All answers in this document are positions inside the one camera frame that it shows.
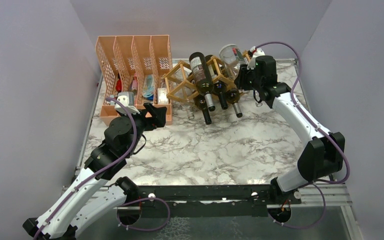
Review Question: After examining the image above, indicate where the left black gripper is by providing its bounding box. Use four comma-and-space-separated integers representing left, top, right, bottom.
120, 102, 168, 156

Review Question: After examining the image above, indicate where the wooden wine rack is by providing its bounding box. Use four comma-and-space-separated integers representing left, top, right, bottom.
163, 46, 248, 111

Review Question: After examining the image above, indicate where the light blue tube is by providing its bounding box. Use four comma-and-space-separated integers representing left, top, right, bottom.
108, 96, 116, 106

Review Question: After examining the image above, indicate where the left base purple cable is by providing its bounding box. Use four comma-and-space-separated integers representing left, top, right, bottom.
116, 197, 172, 232

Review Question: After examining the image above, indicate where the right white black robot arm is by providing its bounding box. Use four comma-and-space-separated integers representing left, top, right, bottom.
234, 55, 345, 204

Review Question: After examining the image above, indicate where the orange plastic file organizer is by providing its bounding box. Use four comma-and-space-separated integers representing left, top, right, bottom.
95, 35, 173, 110

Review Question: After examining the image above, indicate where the white wine bottle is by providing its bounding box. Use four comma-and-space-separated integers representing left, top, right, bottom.
189, 51, 216, 112

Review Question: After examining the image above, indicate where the white stapler box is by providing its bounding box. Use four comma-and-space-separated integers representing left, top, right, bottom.
157, 87, 169, 105

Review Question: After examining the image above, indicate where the clear glass jar silver lid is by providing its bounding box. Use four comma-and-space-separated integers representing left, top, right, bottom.
219, 44, 249, 81

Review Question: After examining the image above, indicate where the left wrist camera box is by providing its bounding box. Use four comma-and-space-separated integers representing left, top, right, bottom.
114, 91, 140, 115

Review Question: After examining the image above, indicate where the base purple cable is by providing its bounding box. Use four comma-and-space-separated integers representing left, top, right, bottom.
267, 182, 327, 230
116, 197, 172, 232

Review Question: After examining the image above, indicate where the red item in organizer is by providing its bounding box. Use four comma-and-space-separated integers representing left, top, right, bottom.
115, 73, 123, 93

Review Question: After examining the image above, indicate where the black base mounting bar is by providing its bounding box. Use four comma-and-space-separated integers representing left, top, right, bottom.
105, 184, 302, 220

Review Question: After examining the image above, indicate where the blue item in organizer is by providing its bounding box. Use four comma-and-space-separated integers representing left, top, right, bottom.
142, 74, 155, 101

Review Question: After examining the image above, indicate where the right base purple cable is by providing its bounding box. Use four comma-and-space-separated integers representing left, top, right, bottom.
267, 182, 327, 230

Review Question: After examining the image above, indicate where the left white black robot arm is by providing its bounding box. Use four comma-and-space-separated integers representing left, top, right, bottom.
22, 101, 167, 240

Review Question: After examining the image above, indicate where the pink item in organizer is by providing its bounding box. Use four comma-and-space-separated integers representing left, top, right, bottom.
129, 74, 138, 95

